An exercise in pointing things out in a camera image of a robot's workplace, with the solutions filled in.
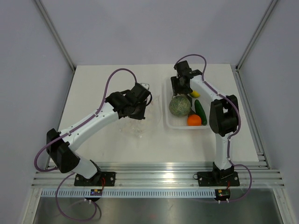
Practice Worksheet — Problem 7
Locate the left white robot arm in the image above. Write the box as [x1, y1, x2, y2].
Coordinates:
[46, 83, 152, 186]

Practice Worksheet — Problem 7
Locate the left small circuit board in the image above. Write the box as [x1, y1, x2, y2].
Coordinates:
[90, 189, 102, 196]

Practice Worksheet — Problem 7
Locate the orange fruit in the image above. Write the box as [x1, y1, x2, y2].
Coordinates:
[187, 114, 202, 126]

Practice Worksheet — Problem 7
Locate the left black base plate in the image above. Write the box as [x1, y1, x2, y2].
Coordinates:
[74, 171, 116, 187]

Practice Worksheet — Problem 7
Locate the small circuit board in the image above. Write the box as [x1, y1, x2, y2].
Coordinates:
[216, 189, 231, 200]
[90, 189, 102, 196]

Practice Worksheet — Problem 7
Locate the white slotted cable duct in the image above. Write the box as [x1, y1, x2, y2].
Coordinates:
[41, 189, 216, 198]

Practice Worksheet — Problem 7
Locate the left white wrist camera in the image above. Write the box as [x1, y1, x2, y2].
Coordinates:
[140, 83, 150, 90]

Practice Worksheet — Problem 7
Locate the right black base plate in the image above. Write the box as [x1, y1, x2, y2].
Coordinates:
[193, 171, 240, 187]

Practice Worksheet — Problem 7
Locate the right aluminium frame post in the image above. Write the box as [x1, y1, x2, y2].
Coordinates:
[235, 0, 280, 72]

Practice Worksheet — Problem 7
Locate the yellow lemon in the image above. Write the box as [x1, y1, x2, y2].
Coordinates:
[189, 91, 200, 98]

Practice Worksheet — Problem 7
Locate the clear zip top bag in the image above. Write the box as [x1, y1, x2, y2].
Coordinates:
[117, 95, 162, 138]

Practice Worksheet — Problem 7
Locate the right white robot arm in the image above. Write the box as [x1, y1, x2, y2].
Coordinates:
[171, 59, 241, 187]

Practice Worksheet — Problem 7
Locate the aluminium frame post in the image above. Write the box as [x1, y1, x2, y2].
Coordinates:
[235, 0, 280, 72]
[33, 0, 76, 74]

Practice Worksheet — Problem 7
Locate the right small circuit board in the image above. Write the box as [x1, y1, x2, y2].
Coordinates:
[216, 189, 231, 200]

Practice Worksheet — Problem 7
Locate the green cucumber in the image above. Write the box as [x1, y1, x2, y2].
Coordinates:
[194, 100, 207, 126]

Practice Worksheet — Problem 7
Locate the green netted melon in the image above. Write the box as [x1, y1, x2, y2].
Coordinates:
[169, 96, 191, 117]

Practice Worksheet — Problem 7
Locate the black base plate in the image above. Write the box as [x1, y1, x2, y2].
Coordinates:
[193, 171, 240, 187]
[74, 171, 116, 187]

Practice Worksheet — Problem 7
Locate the aluminium rail front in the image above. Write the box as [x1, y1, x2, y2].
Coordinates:
[31, 163, 285, 189]

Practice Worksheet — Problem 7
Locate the left aluminium frame post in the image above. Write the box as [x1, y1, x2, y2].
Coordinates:
[33, 0, 76, 74]

